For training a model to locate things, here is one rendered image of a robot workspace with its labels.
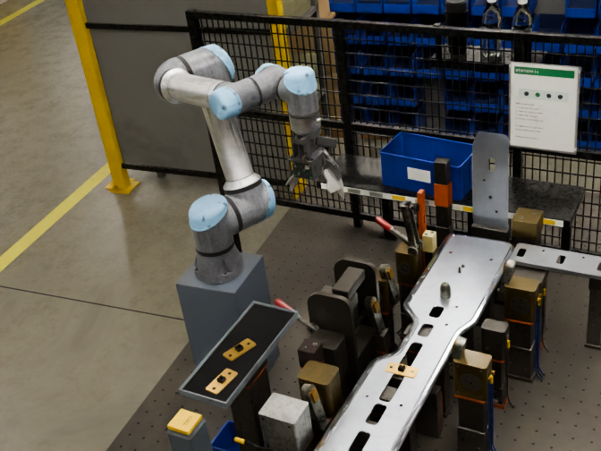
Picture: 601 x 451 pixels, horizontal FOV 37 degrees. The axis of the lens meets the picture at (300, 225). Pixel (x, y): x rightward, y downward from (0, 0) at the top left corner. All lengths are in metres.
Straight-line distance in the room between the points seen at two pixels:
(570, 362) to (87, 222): 3.25
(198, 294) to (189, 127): 2.54
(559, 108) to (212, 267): 1.22
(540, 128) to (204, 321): 1.26
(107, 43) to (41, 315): 1.55
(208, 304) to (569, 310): 1.20
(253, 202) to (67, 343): 2.02
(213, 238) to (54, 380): 1.84
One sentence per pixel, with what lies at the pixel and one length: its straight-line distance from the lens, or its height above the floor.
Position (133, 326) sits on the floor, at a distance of 4.40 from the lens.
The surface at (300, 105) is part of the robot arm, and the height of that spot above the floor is 1.72.
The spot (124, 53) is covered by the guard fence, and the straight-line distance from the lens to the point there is 5.11.
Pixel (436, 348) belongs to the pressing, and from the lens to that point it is 2.46.
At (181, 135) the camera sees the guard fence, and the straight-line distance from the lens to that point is 5.15.
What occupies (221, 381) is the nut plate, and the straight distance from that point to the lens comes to 2.19.
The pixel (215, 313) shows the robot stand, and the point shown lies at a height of 1.01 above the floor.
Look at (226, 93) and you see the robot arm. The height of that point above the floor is 1.77.
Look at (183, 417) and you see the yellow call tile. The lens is 2.14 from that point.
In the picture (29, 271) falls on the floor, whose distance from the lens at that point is 5.04.
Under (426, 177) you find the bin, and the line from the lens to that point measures 3.03.
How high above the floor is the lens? 2.61
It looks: 32 degrees down
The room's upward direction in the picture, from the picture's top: 8 degrees counter-clockwise
